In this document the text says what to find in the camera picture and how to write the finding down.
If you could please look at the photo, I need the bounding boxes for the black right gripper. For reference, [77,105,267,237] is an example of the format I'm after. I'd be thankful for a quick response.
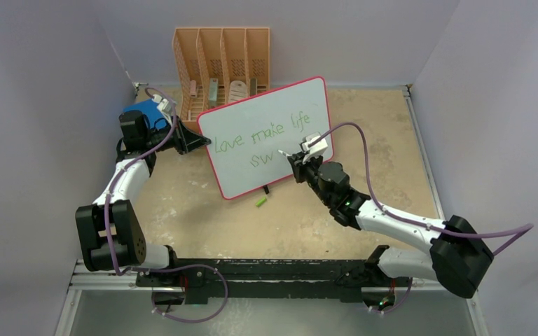
[289,151,333,207]

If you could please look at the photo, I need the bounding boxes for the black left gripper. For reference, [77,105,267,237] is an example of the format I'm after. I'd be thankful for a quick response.
[144,115,209,155]

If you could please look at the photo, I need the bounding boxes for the green whiteboard marker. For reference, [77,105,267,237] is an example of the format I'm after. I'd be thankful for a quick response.
[277,150,293,158]

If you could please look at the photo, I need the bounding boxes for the green marker cap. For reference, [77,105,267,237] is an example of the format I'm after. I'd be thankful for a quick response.
[256,197,268,207]

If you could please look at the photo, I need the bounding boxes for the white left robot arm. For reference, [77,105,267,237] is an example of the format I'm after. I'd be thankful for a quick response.
[75,110,211,286]

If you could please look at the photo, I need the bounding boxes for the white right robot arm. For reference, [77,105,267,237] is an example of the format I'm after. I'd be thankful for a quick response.
[287,152,494,298]

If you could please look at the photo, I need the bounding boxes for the pink-framed whiteboard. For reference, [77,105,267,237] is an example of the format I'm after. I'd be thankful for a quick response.
[197,76,331,200]

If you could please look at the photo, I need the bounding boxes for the orange plastic file organizer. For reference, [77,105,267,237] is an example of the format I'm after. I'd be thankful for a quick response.
[172,27,271,125]

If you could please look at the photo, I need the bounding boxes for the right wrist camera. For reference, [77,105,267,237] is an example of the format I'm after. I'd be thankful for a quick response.
[300,132,329,165]

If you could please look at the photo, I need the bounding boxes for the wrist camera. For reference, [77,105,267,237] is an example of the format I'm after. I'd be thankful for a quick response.
[300,132,329,165]
[152,94,175,120]

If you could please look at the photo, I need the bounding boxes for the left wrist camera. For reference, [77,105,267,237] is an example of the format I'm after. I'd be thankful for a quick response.
[152,94,175,120]

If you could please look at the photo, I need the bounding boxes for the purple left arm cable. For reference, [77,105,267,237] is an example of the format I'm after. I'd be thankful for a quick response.
[104,86,228,272]

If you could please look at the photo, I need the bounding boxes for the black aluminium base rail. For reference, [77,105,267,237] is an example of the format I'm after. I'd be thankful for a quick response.
[67,257,478,307]

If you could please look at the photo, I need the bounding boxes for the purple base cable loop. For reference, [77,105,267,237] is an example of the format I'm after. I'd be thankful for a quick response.
[150,264,229,325]

